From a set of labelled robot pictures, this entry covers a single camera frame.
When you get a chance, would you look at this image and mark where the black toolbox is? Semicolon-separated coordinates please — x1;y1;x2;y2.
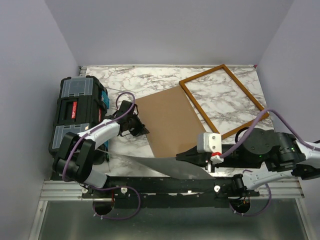
48;75;110;157

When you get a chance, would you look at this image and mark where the landscape photo print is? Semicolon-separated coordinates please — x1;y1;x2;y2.
108;152;214;180

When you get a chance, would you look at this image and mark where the brown frame backing board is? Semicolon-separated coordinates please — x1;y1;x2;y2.
135;86;206;158

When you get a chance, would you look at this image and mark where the green black screwdriver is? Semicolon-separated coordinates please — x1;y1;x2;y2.
105;149;111;173

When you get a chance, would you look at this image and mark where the wooden picture frame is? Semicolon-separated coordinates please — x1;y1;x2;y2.
185;65;267;135

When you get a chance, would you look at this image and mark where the aluminium extrusion rail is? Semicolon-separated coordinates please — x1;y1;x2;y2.
39;178;95;201

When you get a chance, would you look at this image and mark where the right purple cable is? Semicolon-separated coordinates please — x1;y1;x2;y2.
219;107;320;217

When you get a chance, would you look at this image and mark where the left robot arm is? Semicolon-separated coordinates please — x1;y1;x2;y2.
52;100;149;198

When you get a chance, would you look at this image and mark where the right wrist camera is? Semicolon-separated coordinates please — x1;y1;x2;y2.
196;132;224;165

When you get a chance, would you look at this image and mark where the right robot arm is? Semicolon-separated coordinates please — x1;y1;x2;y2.
175;127;320;197

